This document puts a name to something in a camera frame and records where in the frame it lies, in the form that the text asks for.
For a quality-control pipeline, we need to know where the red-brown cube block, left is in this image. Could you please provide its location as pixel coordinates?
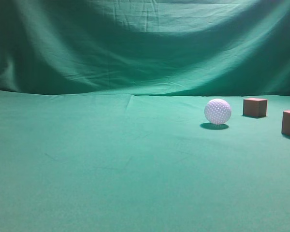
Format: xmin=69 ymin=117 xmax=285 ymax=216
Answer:
xmin=243 ymin=98 xmax=268 ymax=118

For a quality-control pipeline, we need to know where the white dimpled golf ball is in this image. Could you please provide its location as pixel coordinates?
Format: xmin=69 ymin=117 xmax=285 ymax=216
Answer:
xmin=204 ymin=99 xmax=232 ymax=125

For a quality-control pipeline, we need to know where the green cloth backdrop and cover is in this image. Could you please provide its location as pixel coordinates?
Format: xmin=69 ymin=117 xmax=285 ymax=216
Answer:
xmin=0 ymin=0 xmax=290 ymax=232

